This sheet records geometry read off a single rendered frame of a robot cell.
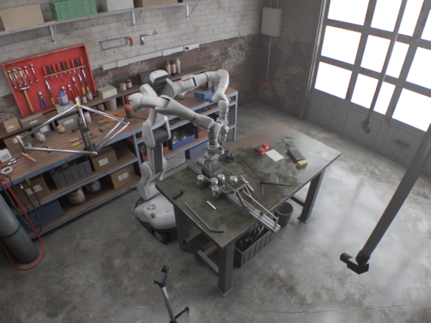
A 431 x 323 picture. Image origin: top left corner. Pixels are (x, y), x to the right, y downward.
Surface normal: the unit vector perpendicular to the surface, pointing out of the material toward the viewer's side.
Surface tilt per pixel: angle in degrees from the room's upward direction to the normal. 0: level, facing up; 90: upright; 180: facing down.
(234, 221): 0
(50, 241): 0
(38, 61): 90
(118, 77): 90
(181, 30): 90
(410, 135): 90
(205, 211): 0
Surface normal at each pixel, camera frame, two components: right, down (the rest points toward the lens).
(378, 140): -0.75, 0.40
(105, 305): 0.00, -0.79
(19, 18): 0.63, 0.50
